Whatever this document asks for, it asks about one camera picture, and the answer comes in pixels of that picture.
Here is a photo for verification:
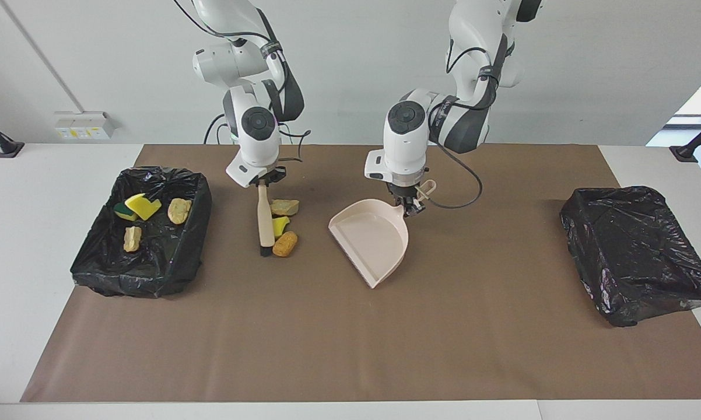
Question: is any beige hand brush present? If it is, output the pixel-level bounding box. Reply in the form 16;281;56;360
257;184;276;258

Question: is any pale pink plastic dustpan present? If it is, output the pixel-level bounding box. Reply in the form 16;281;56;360
328;180;437;289

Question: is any brown croquette shaped chunk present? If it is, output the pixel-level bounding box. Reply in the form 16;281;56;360
272;231;299;258

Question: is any black bag lined bin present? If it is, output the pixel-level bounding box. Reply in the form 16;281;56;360
71;166;213;298
559;186;701;327

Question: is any brown table mat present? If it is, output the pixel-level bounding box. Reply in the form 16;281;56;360
21;144;701;403

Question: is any black clamp stand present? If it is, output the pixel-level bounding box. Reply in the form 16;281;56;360
0;112;24;158
670;113;701;163

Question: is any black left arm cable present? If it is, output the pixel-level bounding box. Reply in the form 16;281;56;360
426;41;484;209

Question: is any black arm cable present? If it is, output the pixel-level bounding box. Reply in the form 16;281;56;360
426;41;484;209
173;0;311;164

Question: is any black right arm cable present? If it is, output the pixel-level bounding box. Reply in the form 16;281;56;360
173;0;311;164

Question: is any black base cable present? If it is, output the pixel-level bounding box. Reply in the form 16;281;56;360
204;113;230;145

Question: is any white wall socket box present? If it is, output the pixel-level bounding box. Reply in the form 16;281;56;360
54;112;117;141

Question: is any white wall cable duct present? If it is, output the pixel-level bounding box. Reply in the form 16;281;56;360
0;0;86;114

